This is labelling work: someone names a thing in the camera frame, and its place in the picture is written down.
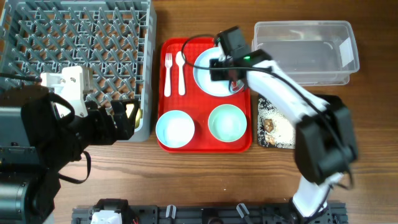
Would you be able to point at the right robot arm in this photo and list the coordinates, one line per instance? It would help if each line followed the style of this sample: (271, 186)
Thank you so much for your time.
(325, 144)

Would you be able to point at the grey dishwasher rack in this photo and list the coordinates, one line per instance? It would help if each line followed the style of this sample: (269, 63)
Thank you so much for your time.
(114, 38)

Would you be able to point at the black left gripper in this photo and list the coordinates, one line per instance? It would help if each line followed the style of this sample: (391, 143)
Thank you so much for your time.
(122, 127)

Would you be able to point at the white plastic spoon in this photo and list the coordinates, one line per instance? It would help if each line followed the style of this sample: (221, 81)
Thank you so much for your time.
(181, 79)

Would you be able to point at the light blue bowl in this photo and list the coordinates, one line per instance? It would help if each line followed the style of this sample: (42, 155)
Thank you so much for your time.
(175, 129)

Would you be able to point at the red snack wrapper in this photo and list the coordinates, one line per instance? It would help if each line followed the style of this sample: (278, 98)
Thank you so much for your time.
(236, 86)

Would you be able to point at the white plastic fork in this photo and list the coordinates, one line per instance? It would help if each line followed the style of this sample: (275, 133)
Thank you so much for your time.
(168, 65)

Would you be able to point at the yellow plastic cup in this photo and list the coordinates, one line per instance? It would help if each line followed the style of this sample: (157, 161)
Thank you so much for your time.
(134, 112)

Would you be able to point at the clear plastic bin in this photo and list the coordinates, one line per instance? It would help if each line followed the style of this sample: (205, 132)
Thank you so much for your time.
(313, 53)

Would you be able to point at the green bowl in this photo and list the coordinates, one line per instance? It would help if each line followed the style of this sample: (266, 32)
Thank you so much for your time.
(227, 123)

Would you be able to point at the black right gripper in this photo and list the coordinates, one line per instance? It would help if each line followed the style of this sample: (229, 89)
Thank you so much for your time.
(217, 73)

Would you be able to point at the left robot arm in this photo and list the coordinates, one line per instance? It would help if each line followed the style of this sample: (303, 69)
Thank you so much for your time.
(40, 134)

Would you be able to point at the black waste tray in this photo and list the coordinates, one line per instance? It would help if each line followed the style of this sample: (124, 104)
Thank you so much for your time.
(264, 109)

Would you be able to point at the food scraps and rice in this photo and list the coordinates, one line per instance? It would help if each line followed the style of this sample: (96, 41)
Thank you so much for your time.
(275, 129)

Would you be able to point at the light blue plate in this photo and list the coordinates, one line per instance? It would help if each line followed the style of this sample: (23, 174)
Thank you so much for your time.
(202, 77)

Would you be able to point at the red plastic tray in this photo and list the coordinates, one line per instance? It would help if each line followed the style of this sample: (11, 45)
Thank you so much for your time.
(199, 105)

